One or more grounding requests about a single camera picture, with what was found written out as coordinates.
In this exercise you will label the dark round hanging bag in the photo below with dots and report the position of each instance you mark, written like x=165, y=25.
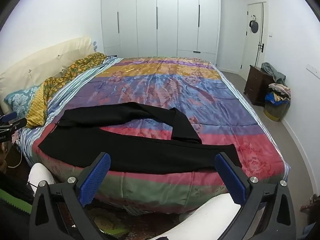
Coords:
x=254, y=27

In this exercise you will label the yellow dotted pillow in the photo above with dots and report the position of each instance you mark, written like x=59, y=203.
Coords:
x=37, y=110

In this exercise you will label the orange floral blanket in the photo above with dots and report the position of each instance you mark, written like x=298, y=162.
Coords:
x=75, y=68

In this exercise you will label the black pants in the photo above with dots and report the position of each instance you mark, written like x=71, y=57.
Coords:
x=140, y=152

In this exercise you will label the cream padded headboard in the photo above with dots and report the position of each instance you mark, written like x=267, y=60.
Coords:
x=37, y=62

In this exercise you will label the olive laundry basket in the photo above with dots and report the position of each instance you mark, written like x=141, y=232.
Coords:
x=276, y=112

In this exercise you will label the pile of mixed clothes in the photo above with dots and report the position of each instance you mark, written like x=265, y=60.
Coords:
x=278, y=90

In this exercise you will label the pink floral cloth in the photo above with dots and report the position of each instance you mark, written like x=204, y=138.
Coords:
x=15, y=136

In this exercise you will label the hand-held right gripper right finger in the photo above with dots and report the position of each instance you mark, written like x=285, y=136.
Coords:
x=230, y=180

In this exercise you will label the person's left leg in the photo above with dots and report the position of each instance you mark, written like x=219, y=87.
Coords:
x=40, y=175

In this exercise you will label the person's right leg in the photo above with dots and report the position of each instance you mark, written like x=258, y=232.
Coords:
x=212, y=216

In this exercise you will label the teal floral pillow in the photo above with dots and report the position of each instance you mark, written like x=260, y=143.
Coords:
x=21, y=100

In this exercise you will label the grey wall socket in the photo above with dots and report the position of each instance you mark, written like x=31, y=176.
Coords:
x=95, y=45

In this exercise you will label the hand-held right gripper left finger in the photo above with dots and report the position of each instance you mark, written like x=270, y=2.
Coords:
x=96, y=180

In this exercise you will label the person's leg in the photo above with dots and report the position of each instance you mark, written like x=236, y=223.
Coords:
x=212, y=216
x=40, y=175

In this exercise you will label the patterned floor rug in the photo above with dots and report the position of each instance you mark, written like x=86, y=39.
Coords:
x=107, y=221

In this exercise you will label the white wardrobe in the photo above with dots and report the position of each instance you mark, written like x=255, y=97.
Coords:
x=167, y=17

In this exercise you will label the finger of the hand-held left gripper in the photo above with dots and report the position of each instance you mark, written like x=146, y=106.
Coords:
x=9, y=116
x=17, y=124

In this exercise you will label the colourful striped floral quilt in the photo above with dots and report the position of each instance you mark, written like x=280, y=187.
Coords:
x=175, y=85

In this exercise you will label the white door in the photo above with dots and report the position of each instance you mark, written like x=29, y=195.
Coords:
x=252, y=52

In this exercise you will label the white wall socket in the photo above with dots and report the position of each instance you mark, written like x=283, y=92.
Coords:
x=310, y=67

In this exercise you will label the green cloth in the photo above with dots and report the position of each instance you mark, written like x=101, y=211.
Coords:
x=271, y=71

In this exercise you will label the dark wooden nightstand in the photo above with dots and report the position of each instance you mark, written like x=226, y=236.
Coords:
x=257, y=85

